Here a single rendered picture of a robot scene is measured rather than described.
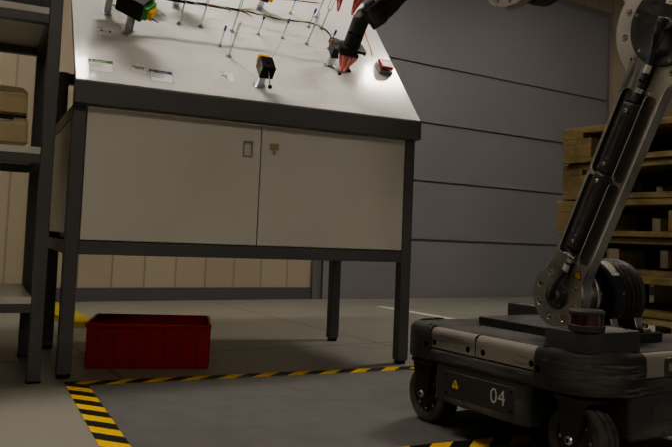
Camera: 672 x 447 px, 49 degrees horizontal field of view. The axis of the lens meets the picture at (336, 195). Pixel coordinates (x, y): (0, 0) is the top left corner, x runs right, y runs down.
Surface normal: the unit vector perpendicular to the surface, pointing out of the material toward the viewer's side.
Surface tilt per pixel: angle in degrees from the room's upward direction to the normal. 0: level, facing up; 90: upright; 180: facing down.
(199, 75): 49
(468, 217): 90
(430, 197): 90
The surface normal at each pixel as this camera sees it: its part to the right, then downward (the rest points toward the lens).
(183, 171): 0.44, -0.04
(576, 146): -0.83, -0.07
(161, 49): 0.36, -0.68
